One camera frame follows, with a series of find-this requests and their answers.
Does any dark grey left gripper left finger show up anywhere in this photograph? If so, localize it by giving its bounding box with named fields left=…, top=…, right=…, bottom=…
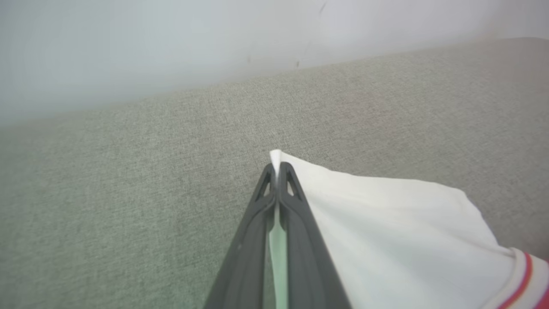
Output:
left=204, top=164, right=276, bottom=309

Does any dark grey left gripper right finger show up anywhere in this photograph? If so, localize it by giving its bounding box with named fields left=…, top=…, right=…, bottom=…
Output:
left=278, top=162, right=352, bottom=309

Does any red jersey with white sleeves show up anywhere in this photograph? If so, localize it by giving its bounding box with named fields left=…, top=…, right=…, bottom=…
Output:
left=269, top=149, right=549, bottom=309

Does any grey fabric sofa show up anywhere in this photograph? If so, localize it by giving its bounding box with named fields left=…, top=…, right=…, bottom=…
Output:
left=0, top=37, right=549, bottom=309

